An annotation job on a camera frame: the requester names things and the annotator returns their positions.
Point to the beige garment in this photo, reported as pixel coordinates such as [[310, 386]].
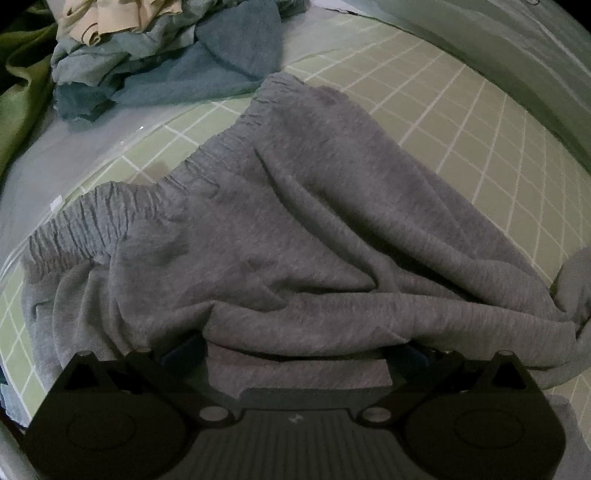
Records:
[[92, 21]]

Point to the pile of blue-grey clothes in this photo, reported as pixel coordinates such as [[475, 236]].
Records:
[[99, 57]]

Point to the pale printed blanket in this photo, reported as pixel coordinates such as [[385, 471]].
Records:
[[485, 41]]

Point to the teal blue garment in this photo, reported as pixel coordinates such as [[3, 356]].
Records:
[[76, 104]]

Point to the green cloth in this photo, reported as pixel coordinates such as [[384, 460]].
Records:
[[21, 92]]

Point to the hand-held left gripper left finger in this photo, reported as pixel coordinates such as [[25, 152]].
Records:
[[177, 354]]

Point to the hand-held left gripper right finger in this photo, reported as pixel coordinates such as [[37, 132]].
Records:
[[412, 355]]

